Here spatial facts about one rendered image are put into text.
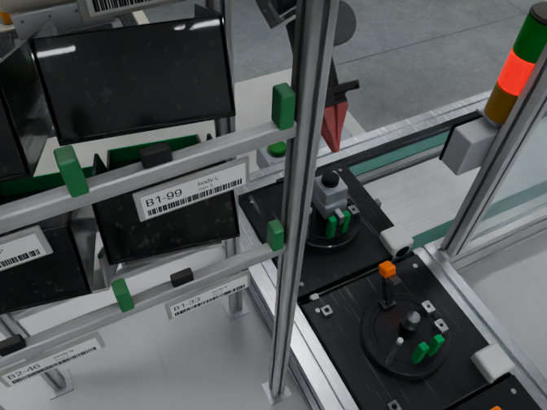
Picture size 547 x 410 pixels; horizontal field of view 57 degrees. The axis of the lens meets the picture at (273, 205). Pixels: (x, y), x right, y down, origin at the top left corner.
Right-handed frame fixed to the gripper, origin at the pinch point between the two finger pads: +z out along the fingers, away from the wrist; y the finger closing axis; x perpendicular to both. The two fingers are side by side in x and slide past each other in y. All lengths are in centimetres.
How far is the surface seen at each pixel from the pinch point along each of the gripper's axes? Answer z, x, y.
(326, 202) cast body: 9.5, 5.2, -1.4
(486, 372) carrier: 37.7, -14.8, 8.5
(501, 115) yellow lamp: 0.5, -16.6, 17.3
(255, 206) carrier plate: 9.3, 20.1, -9.2
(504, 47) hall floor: 2, 172, 214
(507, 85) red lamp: -3.7, -18.9, 16.9
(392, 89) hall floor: 7, 168, 128
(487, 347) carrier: 35.2, -13.1, 10.8
